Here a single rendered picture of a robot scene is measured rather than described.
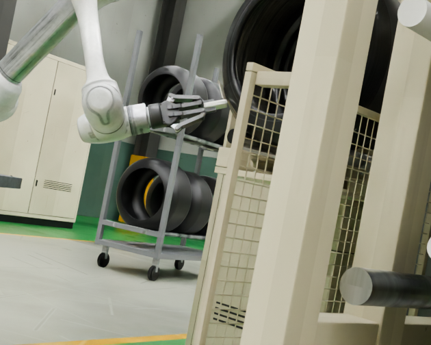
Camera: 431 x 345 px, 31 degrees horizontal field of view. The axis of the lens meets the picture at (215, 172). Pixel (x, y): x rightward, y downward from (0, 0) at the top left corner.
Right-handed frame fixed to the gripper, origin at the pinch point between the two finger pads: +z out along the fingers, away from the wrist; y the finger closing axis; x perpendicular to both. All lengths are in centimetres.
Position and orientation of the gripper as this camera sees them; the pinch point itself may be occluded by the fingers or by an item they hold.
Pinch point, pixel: (215, 105)
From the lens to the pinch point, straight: 232.5
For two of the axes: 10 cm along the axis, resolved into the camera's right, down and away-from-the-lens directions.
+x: -0.1, -3.8, -9.3
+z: 9.8, -1.8, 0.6
